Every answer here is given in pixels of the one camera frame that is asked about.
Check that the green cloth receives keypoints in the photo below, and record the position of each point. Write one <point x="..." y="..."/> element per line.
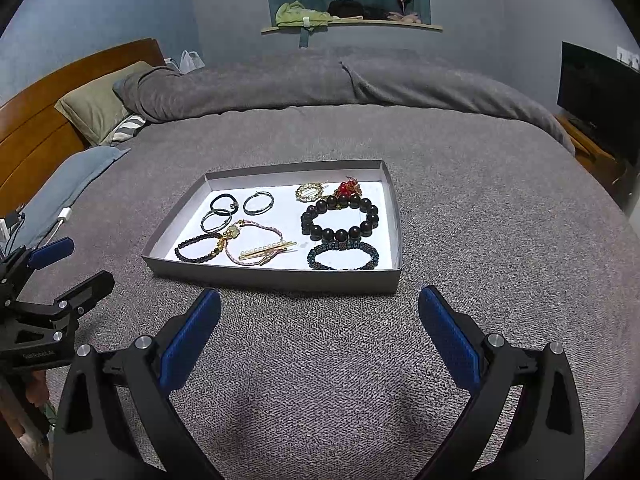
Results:
<point x="295" y="15"/>

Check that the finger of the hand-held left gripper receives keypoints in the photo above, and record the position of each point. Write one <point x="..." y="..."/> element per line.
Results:
<point x="85" y="292"/>
<point x="52" y="251"/>

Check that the pink cloth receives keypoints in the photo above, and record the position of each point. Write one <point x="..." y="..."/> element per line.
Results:
<point x="407" y="17"/>

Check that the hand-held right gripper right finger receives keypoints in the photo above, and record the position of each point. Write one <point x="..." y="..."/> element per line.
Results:
<point x="450" y="335"/>

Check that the black cloth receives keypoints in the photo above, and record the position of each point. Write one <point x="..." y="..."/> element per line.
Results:
<point x="345" y="7"/>

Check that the gold wreath hair clip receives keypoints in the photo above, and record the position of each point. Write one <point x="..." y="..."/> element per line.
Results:
<point x="300" y="194"/>

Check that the green pillow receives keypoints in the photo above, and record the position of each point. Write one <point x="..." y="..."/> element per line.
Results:
<point x="90" y="105"/>

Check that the blue pillow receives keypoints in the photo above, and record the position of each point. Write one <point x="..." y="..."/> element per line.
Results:
<point x="65" y="185"/>

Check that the red and gold brooch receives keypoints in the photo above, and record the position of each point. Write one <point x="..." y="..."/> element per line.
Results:
<point x="345" y="190"/>

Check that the white plastic bag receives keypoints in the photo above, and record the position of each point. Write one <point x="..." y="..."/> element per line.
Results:
<point x="190" y="62"/>

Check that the wooden window sill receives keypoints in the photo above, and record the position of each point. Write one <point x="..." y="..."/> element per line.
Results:
<point x="380" y="23"/>

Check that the white wall socket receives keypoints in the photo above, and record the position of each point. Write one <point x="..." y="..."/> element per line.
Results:
<point x="625" y="55"/>

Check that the grey folded duvet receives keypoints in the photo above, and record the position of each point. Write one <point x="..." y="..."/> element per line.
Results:
<point x="300" y="80"/>

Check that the person's left hand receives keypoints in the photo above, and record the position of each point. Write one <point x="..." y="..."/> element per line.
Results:
<point x="37" y="385"/>

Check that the black television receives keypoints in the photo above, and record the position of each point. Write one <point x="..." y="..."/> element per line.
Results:
<point x="595" y="90"/>

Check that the grey bed blanket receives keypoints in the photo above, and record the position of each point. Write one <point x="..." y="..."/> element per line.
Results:
<point x="475" y="260"/>

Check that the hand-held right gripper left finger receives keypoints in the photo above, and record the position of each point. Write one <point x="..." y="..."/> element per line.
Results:
<point x="192" y="340"/>

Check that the wooden television stand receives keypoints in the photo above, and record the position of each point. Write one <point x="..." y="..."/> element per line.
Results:
<point x="585" y="145"/>

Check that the gold pearl hair clip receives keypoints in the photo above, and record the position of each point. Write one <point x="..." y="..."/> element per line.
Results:
<point x="265" y="250"/>

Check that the striped pillow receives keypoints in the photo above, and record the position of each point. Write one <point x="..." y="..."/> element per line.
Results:
<point x="125" y="130"/>

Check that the shallow grey cardboard box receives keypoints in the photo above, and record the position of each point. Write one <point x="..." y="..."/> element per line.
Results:
<point x="270" y="280"/>

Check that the wooden headboard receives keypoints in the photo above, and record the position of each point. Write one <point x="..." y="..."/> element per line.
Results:
<point x="30" y="135"/>

